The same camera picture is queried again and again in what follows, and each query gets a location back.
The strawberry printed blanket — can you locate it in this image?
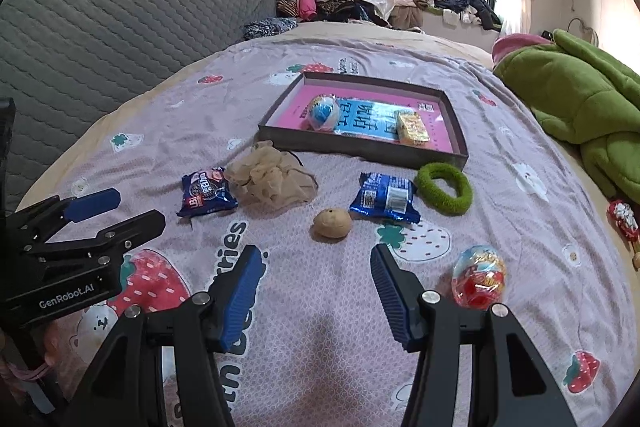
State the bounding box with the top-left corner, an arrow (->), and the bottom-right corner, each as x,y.
15,38 -> 636,427

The blue print capsule egg toy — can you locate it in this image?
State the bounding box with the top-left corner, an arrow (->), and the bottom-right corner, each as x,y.
306,94 -> 341,132

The green fleece blanket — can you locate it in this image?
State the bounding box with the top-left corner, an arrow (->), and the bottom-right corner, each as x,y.
492,29 -> 640,208

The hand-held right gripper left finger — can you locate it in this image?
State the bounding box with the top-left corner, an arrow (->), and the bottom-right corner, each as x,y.
62,245 -> 266,427

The brown walnut-shaped ball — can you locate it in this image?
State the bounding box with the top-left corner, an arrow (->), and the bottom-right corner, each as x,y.
313,207 -> 352,240

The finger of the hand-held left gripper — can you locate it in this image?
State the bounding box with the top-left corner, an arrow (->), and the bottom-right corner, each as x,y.
27,209 -> 167,269
10,187 -> 122,249

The beige bed sheet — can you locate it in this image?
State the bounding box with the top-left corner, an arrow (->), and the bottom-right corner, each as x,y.
15,21 -> 640,293

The dark floral cloth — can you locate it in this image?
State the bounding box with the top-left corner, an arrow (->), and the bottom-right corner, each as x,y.
243,17 -> 299,40

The grey quilted headboard cover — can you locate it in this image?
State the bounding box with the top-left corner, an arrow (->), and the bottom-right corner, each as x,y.
0,0 -> 277,212

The green fuzzy scrunchie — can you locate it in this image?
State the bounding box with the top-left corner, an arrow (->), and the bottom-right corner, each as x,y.
414,162 -> 473,214

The pink shallow box tray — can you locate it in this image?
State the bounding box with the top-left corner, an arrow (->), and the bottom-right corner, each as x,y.
256,72 -> 470,172

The clear colourful snack bag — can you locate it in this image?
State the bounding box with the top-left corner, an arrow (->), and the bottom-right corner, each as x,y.
451,245 -> 507,310

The yellow snack packet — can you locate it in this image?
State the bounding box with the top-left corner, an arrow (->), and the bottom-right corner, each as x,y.
395,109 -> 432,146

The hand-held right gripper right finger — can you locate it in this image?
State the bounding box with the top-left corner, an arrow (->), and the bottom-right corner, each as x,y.
370,243 -> 568,427

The small red toy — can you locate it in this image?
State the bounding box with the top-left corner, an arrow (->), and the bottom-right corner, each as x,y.
607,199 -> 640,253

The pink cloth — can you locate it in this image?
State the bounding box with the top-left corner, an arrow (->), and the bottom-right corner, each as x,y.
491,33 -> 553,62

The blue cookie packet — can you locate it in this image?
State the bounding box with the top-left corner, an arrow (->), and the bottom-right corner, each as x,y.
176,167 -> 239,219
348,172 -> 422,224

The beige mesh scrunchie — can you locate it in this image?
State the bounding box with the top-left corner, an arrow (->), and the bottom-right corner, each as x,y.
223,141 -> 319,208

